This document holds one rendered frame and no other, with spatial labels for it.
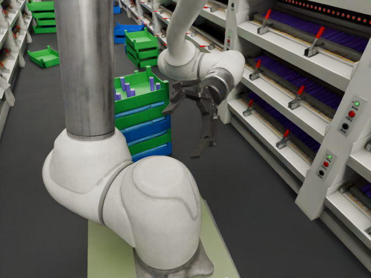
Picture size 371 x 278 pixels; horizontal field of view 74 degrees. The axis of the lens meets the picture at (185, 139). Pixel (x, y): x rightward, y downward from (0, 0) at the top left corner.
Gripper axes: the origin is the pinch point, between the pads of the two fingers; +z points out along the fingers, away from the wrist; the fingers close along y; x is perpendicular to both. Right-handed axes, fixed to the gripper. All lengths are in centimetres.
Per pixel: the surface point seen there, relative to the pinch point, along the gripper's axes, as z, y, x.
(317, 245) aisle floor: -14, -66, 14
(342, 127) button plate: -31.4, -27.3, 27.5
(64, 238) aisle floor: 22, -22, -59
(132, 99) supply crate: -25.4, 3.8, -38.3
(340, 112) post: -33.5, -23.5, 27.7
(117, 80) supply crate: -37, 11, -53
